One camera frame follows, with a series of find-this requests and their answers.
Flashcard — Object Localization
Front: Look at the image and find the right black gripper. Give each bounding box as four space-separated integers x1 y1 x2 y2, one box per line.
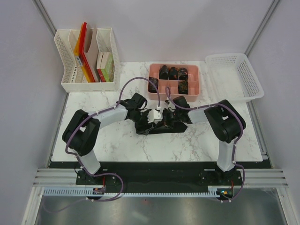
155 108 181 131

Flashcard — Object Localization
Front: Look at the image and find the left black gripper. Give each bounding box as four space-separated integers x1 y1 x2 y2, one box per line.
130 109 154 135

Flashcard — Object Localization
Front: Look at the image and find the long black necktie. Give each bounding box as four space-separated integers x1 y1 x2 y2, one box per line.
147 122 188 135

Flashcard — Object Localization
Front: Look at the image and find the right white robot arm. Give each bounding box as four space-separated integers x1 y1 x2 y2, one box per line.
168 96 246 185

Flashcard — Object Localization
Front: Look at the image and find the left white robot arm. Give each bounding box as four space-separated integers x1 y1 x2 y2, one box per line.
62 93 155 184

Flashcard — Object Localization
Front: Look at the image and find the rolled tie front right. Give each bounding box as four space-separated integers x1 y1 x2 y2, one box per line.
178 80 189 95

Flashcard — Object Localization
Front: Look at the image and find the rolled tie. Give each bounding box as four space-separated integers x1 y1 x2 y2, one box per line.
178 80 189 95
159 65 169 80
178 67 188 81
169 67 178 80

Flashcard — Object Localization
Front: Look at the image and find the pink compartment tray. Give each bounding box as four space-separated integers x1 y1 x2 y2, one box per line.
147 63 201 102

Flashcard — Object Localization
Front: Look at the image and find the rolled tie floral left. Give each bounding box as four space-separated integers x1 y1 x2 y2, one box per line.
148 77 158 93

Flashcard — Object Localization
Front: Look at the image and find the rolled tie back right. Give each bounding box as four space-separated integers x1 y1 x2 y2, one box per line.
178 67 188 81

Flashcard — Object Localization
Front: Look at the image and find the rolled tie back middle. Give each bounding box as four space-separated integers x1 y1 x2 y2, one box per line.
169 67 178 80

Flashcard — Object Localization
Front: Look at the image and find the rolled tie back left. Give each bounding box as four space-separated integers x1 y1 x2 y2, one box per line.
159 65 169 80

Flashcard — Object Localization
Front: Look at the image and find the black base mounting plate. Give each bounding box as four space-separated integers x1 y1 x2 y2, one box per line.
76 162 243 195

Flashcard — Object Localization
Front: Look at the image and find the white plastic basket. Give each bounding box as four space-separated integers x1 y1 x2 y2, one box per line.
205 53 264 103

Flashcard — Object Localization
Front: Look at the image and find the green book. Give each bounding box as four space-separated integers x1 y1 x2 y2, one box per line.
100 52 114 82

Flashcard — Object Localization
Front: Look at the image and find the cream paperback book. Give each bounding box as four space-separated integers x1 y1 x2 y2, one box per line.
97 52 110 69

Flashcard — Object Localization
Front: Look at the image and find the cream desktop file organizer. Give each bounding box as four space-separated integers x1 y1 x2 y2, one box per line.
54 26 120 93

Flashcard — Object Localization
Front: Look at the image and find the beige cardboard folder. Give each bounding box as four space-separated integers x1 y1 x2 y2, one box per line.
84 24 100 83

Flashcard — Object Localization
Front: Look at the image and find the red orange folder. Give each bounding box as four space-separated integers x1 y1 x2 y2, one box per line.
73 22 95 83

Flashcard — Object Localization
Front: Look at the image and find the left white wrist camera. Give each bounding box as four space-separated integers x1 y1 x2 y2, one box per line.
147 106 163 124

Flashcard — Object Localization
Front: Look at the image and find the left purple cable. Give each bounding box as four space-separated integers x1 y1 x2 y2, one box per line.
43 76 162 214

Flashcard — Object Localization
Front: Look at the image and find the purple cable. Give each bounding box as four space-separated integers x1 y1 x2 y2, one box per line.
43 76 162 214
165 86 246 203

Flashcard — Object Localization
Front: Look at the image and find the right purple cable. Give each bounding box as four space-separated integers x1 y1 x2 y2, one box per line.
165 86 246 203

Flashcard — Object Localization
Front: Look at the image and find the white slotted cable duct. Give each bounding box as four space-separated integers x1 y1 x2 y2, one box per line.
43 187 234 197

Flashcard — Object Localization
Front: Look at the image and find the aluminium frame rail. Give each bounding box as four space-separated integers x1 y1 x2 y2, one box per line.
33 168 288 188

